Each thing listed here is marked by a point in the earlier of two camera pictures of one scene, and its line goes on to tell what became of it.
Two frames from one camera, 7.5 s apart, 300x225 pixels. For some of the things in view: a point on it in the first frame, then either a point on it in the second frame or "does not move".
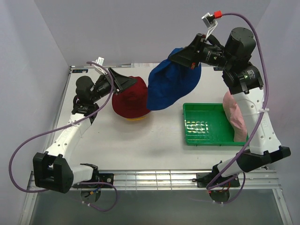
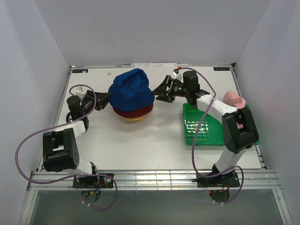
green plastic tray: x=206 y=124 does not move
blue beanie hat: x=170 y=82 → x=130 y=91
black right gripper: x=189 y=56 → x=161 y=90
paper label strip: x=145 y=65 does not move
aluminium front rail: x=176 y=180 does not move
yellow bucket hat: x=135 y=118 does not move
